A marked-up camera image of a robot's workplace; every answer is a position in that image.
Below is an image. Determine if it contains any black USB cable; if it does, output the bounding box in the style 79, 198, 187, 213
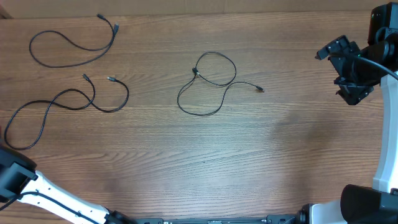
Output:
29, 13, 121, 68
177, 51, 265, 117
3, 73, 130, 151

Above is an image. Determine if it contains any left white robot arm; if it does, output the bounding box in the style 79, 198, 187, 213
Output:
1, 146, 135, 224

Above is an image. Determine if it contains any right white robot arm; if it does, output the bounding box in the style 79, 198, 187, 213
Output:
286, 2, 397, 224

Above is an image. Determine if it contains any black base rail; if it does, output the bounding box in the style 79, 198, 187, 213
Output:
103, 213, 296, 224

